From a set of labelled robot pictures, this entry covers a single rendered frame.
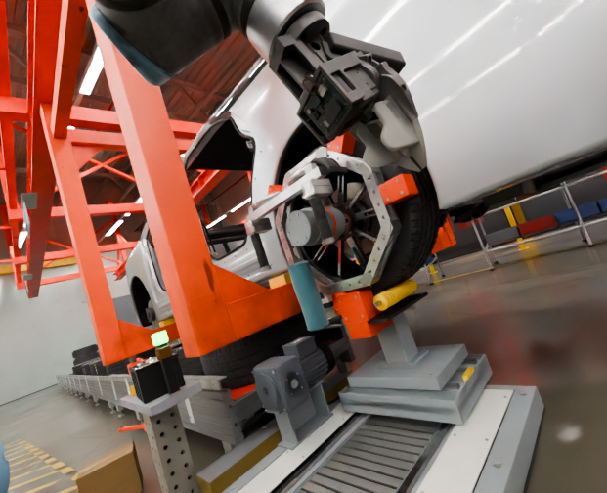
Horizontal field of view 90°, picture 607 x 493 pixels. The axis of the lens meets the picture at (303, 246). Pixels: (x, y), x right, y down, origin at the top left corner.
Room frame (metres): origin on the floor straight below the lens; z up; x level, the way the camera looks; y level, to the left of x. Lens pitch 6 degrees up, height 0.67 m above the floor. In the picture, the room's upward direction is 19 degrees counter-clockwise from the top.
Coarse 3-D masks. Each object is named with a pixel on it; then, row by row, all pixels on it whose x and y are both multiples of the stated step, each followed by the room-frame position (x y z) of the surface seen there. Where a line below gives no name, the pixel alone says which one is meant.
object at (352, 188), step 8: (352, 184) 1.26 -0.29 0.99; (360, 184) 1.24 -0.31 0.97; (336, 192) 1.33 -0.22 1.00; (352, 192) 1.27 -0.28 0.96; (368, 192) 1.22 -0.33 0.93; (336, 200) 1.34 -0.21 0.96; (360, 200) 1.25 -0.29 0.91; (368, 200) 1.23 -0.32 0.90; (360, 208) 1.23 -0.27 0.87; (368, 208) 1.24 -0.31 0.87; (376, 216) 1.22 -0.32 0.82; (368, 224) 1.26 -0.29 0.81; (376, 224) 1.23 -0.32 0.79; (376, 232) 1.24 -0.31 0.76; (360, 240) 1.30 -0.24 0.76; (368, 240) 1.28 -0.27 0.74; (344, 248) 1.37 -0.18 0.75; (368, 248) 1.29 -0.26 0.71
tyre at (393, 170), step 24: (360, 144) 1.06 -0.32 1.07; (384, 168) 1.03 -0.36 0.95; (432, 192) 1.12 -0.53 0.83; (408, 216) 1.01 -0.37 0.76; (432, 216) 1.10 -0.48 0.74; (408, 240) 1.03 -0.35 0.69; (432, 240) 1.15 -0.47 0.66; (408, 264) 1.08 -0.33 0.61; (360, 288) 1.22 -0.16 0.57; (384, 288) 1.15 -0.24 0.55
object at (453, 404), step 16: (464, 368) 1.21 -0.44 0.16; (480, 368) 1.19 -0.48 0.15; (448, 384) 1.08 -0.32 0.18; (464, 384) 1.07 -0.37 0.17; (480, 384) 1.15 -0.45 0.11; (352, 400) 1.30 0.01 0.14; (368, 400) 1.24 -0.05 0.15; (384, 400) 1.19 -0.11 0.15; (400, 400) 1.14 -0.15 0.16; (416, 400) 1.09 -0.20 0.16; (432, 400) 1.05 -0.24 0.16; (448, 400) 1.01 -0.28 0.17; (464, 400) 1.04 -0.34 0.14; (400, 416) 1.16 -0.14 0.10; (416, 416) 1.11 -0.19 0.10; (432, 416) 1.06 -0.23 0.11; (448, 416) 1.03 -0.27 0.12; (464, 416) 1.02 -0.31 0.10
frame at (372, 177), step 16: (304, 160) 1.15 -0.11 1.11; (336, 160) 1.05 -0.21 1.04; (352, 160) 1.01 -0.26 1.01; (288, 176) 1.22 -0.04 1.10; (368, 176) 0.98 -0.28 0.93; (288, 208) 1.33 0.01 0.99; (384, 208) 0.97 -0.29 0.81; (384, 224) 0.98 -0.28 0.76; (400, 224) 1.01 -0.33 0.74; (288, 240) 1.33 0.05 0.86; (384, 240) 1.00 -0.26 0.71; (288, 256) 1.34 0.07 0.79; (384, 256) 1.06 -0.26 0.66; (320, 272) 1.31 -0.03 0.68; (368, 272) 1.07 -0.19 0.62; (320, 288) 1.25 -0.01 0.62; (336, 288) 1.19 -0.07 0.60; (352, 288) 1.14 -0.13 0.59
